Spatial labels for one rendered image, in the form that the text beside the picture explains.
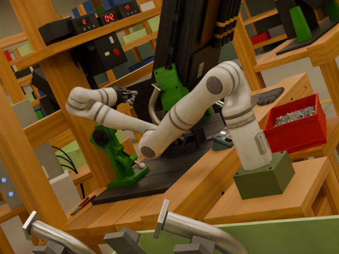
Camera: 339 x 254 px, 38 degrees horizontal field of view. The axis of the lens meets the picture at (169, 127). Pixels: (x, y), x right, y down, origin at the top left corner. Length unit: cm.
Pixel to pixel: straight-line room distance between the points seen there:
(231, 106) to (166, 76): 73
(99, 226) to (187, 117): 53
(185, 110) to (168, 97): 62
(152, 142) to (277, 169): 45
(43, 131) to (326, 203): 118
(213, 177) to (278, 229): 70
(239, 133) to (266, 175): 15
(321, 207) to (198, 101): 49
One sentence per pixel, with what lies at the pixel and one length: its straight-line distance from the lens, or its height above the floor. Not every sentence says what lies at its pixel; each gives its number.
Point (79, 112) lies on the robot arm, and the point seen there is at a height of 127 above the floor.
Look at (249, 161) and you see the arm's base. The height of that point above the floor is 96.
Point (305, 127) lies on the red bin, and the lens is 189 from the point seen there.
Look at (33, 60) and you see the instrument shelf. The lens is 209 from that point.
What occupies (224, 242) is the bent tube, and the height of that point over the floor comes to 110.
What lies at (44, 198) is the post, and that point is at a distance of 196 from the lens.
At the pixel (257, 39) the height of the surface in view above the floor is 36.
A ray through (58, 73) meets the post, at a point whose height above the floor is 142.
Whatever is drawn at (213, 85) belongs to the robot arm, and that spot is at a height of 122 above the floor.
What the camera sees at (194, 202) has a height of 86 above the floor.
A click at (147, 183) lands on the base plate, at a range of 192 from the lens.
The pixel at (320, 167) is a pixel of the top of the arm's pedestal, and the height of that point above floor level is 85.
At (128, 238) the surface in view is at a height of 113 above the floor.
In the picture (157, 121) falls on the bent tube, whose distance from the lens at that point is 215.
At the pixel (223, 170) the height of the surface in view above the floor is 87.
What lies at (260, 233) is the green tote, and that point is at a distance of 111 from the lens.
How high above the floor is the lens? 142
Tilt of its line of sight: 11 degrees down
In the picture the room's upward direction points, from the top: 23 degrees counter-clockwise
